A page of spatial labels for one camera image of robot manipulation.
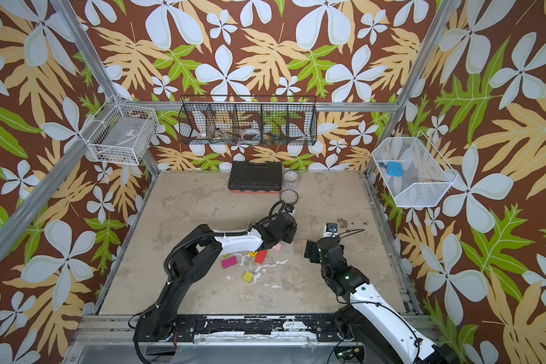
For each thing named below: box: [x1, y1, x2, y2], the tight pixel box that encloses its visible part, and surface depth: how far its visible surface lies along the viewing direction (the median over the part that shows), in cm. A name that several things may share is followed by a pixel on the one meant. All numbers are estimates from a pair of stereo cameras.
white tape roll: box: [241, 128, 261, 141], surface depth 100 cm
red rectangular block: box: [254, 250, 268, 265], surface depth 93 cm
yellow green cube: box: [242, 271, 255, 284], surface depth 85 cm
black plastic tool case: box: [228, 161, 283, 195], surface depth 117 cm
